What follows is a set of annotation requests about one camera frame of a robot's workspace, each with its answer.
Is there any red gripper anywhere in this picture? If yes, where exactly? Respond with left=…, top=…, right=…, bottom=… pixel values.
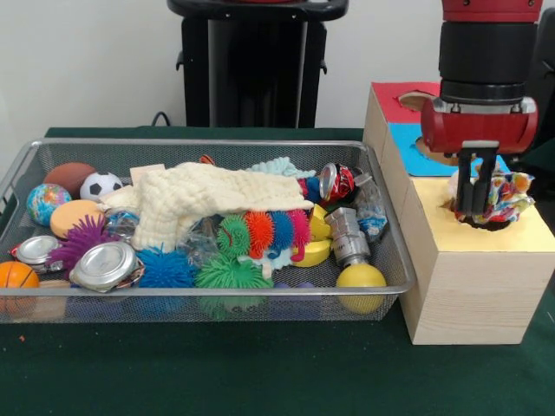
left=419, top=95, right=540, bottom=218

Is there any white colourful patterned cloth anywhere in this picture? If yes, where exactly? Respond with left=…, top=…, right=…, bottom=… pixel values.
left=446, top=166, right=536, bottom=225

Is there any cream knitted cloth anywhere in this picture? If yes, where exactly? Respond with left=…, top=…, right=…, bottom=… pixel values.
left=98, top=161, right=315, bottom=252

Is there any wooden box with three holes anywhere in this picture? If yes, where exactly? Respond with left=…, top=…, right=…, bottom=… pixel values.
left=362, top=81, right=555, bottom=346

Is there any silver mesh bin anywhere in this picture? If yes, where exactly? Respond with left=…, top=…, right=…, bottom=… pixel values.
left=0, top=137, right=417, bottom=325

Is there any dark green table cloth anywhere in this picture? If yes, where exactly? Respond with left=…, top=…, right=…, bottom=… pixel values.
left=0, top=126, right=555, bottom=416
left=519, top=140, right=555, bottom=198

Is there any yellow ball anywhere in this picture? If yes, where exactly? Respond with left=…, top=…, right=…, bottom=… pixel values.
left=336, top=263, right=389, bottom=314

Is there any multicolour spiky caterpillar toy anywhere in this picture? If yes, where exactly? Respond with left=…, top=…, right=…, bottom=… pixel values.
left=215, top=207, right=313, bottom=262

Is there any green spiky ball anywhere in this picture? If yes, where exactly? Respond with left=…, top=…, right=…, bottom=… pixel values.
left=193, top=250, right=275, bottom=317

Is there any blue spiky ball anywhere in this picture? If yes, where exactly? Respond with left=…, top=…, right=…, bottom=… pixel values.
left=136, top=244, right=199, bottom=290

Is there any small soccer ball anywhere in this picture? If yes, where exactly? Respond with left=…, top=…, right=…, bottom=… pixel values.
left=79, top=172, right=124, bottom=203

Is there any crushed silver can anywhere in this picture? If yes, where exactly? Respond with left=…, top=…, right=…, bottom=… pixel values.
left=69, top=240, right=146, bottom=294

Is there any purple spiky toy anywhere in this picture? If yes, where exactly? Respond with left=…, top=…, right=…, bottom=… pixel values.
left=45, top=214, right=115, bottom=273

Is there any peach foam ball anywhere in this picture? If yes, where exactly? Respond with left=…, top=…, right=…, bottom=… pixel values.
left=49, top=199, right=106, bottom=240

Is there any globe print ball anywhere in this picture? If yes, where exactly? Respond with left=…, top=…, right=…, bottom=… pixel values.
left=26, top=183, right=73, bottom=228

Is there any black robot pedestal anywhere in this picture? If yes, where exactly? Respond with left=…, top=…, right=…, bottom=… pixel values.
left=166, top=0, right=350, bottom=129

